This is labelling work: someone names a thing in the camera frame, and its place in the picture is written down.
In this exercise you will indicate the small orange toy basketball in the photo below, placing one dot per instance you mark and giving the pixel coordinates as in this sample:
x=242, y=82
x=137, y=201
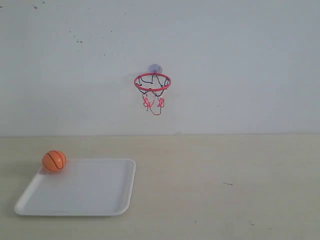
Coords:
x=54, y=161

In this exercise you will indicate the red mini basketball hoop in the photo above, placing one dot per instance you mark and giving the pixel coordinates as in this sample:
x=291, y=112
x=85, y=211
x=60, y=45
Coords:
x=152, y=87

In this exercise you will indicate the white rectangular plastic tray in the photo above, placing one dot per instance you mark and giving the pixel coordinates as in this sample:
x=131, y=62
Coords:
x=83, y=188

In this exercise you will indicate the clear suction cup mount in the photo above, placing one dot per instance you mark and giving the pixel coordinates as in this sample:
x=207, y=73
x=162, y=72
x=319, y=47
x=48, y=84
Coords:
x=155, y=69

